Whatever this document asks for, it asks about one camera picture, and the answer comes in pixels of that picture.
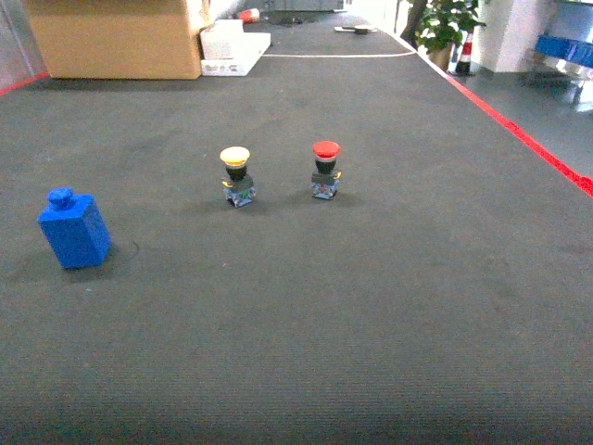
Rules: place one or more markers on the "blue block part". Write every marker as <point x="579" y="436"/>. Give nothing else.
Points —
<point x="74" y="228"/>

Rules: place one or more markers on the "white flat box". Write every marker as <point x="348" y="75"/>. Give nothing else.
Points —
<point x="229" y="51"/>

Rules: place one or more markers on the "red white traffic cone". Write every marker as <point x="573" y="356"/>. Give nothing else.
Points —
<point x="463" y="67"/>

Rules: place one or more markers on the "potted green plant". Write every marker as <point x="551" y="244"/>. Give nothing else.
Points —
<point x="438" y="26"/>

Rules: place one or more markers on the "large cardboard box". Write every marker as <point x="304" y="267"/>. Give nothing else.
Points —
<point x="119" y="40"/>

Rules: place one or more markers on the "red push button switch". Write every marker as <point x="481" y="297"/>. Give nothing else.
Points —
<point x="325" y="180"/>

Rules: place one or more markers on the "yellow push button switch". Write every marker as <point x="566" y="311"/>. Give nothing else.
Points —
<point x="239" y="187"/>

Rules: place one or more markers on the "red conveyor side rail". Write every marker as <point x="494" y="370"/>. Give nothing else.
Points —
<point x="582" y="182"/>

